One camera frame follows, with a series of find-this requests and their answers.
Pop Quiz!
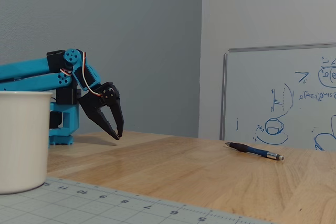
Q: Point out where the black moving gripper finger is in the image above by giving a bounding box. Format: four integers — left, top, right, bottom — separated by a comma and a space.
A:
100, 81, 125, 139

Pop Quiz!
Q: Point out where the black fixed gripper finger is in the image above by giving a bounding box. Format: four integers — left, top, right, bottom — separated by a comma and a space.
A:
82, 106, 120, 141

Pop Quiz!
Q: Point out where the whiteboard with blue drawings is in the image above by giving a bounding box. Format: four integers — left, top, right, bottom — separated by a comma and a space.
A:
219, 42, 336, 152

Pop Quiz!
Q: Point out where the grey gridded cutting mat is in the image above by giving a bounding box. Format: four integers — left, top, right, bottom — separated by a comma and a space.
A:
0, 176, 276, 224

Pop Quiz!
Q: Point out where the cream ceramic mug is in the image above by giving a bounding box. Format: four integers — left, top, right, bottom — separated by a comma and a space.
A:
0, 90, 54, 196

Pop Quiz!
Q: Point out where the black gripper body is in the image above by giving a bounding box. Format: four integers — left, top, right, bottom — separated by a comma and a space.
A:
78, 84, 104, 111

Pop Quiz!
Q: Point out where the white red servo cable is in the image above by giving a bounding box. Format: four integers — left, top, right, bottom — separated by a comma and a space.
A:
59, 50, 103, 98

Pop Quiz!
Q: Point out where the blue black pen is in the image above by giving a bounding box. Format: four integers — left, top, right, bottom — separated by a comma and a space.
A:
225, 142, 286, 162

